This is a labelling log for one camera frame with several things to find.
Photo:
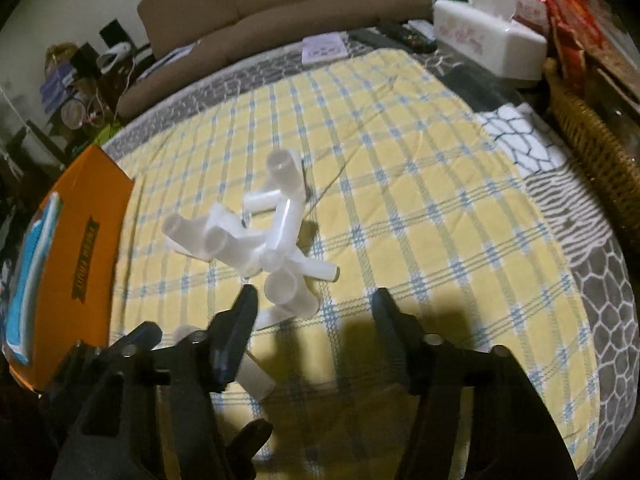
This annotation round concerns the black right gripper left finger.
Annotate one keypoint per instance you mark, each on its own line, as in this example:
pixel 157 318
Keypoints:
pixel 136 410

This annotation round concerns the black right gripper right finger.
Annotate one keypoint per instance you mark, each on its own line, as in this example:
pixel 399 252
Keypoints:
pixel 477 410

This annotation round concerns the white plastic pipe connector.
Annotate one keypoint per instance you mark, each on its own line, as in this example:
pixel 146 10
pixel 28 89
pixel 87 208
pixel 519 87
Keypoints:
pixel 285 181
pixel 251 377
pixel 218 235
pixel 287 268

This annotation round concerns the orange cardboard box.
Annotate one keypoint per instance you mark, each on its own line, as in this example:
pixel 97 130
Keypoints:
pixel 75 291

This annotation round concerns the yellow plaid cloth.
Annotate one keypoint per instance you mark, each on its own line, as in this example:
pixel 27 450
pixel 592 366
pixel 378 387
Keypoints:
pixel 406 191

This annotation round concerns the green bag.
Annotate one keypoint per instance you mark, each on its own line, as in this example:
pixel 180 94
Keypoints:
pixel 91 136

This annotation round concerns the grey stone-pattern blanket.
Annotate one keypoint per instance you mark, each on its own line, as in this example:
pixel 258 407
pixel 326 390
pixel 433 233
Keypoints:
pixel 553 180

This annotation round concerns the wicker basket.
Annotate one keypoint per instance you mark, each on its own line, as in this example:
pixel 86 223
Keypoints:
pixel 612 172

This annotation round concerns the papers on sofa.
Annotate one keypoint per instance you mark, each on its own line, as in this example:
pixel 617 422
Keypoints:
pixel 171 57

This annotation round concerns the black remote control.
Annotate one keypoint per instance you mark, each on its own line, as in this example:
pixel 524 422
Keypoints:
pixel 409 38

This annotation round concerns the white tissue box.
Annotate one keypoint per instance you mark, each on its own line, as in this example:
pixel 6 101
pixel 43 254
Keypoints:
pixel 507 49

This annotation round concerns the brown sofa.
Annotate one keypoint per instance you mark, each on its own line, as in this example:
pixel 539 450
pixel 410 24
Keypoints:
pixel 219 33

